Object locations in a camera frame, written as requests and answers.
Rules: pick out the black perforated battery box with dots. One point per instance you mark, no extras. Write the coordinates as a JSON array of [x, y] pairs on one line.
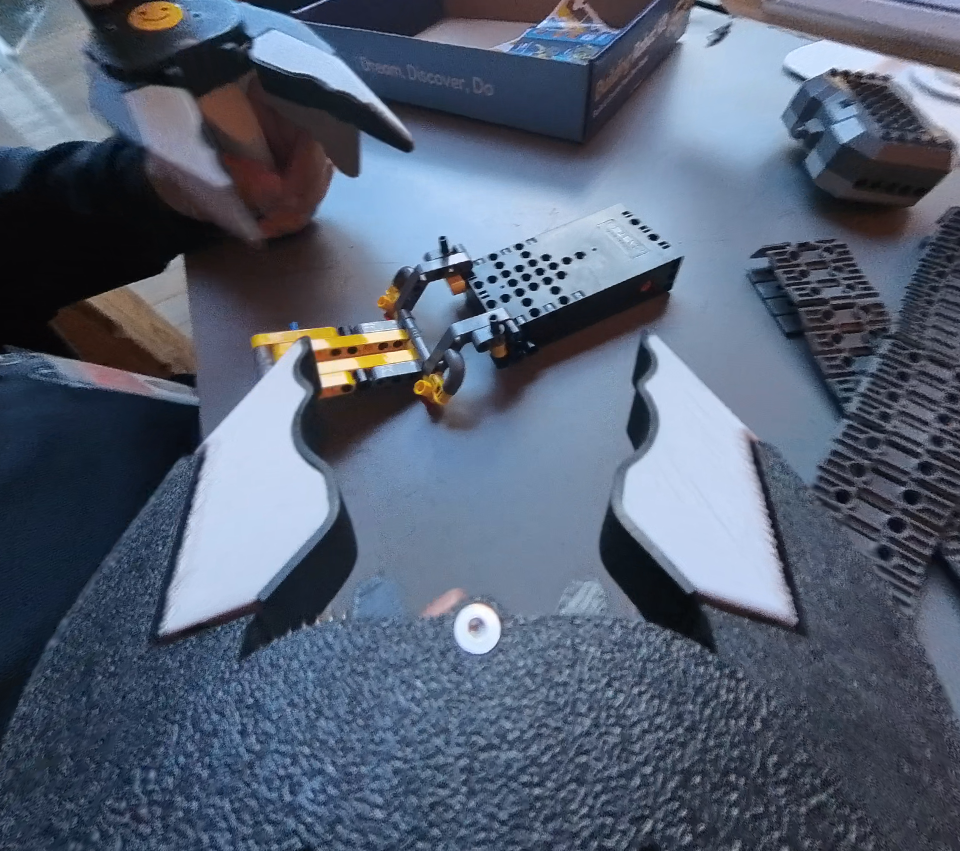
[[585, 281]]

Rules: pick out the yellow grey brick arm assembly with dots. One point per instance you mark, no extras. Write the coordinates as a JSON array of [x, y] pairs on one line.
[[375, 348]]

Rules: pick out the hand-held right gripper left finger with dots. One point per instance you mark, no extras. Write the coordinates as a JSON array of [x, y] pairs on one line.
[[247, 491]]

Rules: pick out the person's left hand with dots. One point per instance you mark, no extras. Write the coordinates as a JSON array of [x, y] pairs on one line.
[[292, 183]]

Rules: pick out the navy cardboard box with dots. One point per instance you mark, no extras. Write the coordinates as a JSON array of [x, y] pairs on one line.
[[465, 78]]

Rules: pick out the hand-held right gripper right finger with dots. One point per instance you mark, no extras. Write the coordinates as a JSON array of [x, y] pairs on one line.
[[705, 498]]

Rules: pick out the blue yellow instruction booklet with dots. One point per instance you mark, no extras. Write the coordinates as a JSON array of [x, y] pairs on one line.
[[574, 7]]

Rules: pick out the person's left forearm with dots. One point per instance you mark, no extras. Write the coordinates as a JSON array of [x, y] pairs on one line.
[[90, 228]]

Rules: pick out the grey desk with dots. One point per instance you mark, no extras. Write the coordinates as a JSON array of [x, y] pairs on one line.
[[525, 476]]

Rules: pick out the clear badge holder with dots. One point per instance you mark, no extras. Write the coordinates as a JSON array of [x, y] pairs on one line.
[[127, 382]]

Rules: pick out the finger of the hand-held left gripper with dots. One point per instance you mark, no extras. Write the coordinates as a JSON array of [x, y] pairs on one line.
[[187, 161], [322, 86]]

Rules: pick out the grey brick motor block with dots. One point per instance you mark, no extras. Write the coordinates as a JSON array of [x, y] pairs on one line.
[[862, 138]]

